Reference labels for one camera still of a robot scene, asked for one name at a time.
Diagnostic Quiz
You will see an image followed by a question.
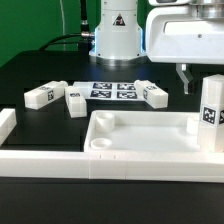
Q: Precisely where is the white desk top tray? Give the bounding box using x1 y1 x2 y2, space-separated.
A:
83 110 224 154

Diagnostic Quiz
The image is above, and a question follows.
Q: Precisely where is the marker tag sheet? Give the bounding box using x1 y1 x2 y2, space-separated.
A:
73 81 138 101

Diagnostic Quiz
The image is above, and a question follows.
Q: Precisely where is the white front fence bar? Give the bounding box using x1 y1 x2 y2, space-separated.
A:
0 150 224 183

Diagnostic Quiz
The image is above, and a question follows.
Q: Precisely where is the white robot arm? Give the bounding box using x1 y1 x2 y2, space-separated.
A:
89 0 224 94

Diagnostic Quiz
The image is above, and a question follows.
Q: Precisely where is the white thin cable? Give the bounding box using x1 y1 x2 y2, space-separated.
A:
59 0 67 52

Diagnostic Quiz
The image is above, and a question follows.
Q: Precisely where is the white left fence block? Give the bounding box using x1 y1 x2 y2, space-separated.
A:
0 108 17 146

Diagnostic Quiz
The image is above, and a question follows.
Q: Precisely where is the black cable with connector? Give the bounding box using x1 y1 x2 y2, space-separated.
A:
38 0 97 52

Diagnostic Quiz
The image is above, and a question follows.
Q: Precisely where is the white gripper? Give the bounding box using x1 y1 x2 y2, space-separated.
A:
145 0 224 95

